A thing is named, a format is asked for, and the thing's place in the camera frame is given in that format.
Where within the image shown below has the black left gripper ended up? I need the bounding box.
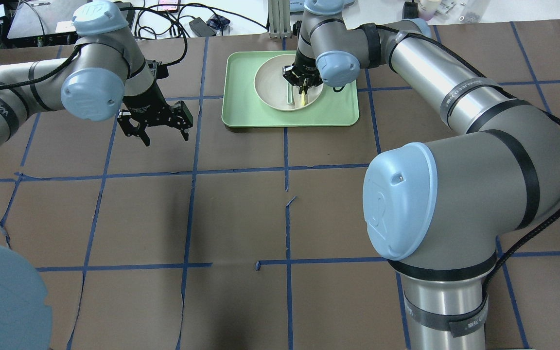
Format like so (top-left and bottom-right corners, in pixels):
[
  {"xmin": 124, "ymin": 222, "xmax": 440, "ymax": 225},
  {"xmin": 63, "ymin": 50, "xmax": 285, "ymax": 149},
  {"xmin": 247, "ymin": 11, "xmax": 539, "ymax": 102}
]
[{"xmin": 116, "ymin": 83, "xmax": 193, "ymax": 147}]

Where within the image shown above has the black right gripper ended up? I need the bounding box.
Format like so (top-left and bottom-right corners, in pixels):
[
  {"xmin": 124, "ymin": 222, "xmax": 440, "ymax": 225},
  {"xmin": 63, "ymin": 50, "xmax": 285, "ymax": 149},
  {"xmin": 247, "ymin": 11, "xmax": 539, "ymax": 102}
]
[{"xmin": 282, "ymin": 50, "xmax": 323, "ymax": 96}]

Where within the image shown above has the white round plate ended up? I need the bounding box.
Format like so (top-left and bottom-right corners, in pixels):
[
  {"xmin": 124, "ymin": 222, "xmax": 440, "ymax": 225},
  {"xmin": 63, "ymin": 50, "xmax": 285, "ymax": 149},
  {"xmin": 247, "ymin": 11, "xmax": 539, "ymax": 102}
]
[{"xmin": 255, "ymin": 54, "xmax": 324, "ymax": 111}]

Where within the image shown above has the pale green plastic spoon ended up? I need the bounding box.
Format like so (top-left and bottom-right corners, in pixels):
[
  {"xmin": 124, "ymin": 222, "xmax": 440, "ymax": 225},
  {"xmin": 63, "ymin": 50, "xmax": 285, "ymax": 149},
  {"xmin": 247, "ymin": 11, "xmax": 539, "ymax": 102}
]
[{"xmin": 286, "ymin": 83, "xmax": 294, "ymax": 106}]

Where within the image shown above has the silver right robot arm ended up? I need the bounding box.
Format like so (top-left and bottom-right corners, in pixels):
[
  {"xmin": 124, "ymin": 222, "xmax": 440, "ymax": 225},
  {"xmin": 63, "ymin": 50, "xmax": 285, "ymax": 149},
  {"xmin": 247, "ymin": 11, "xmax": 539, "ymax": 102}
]
[{"xmin": 283, "ymin": 0, "xmax": 560, "ymax": 350}]

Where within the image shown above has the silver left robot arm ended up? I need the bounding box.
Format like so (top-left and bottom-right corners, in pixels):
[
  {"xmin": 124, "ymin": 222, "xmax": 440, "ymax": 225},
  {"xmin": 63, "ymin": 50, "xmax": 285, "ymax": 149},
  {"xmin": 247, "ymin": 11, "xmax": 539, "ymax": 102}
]
[{"xmin": 0, "ymin": 0, "xmax": 193, "ymax": 147}]

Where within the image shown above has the light green tray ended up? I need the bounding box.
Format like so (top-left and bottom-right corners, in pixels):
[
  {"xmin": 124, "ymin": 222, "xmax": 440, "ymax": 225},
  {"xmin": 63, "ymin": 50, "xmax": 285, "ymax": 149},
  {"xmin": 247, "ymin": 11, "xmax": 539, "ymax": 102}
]
[{"xmin": 222, "ymin": 51, "xmax": 359, "ymax": 128}]

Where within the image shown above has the black power adapter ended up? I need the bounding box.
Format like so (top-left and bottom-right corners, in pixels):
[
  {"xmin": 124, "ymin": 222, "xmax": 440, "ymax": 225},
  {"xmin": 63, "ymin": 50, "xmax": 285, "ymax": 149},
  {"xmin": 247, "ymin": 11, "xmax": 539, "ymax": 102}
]
[{"xmin": 189, "ymin": 17, "xmax": 216, "ymax": 37}]

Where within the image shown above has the black smartphone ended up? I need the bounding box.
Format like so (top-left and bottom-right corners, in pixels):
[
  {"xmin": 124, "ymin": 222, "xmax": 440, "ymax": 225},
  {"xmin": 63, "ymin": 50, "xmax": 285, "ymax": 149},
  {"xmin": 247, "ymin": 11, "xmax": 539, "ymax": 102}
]
[{"xmin": 156, "ymin": 0, "xmax": 182, "ymax": 13}]

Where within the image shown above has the black computer box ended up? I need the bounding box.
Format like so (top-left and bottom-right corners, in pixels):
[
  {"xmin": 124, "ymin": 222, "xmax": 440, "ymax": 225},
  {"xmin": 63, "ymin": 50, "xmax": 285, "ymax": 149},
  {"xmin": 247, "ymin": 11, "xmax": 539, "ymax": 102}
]
[{"xmin": 7, "ymin": 0, "xmax": 81, "ymax": 40}]

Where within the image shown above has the aluminium frame post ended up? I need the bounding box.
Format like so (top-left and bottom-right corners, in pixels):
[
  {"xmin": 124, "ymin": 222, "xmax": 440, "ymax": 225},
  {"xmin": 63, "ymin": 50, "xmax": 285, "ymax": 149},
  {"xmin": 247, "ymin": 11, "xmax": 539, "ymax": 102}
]
[{"xmin": 267, "ymin": 0, "xmax": 293, "ymax": 38}]

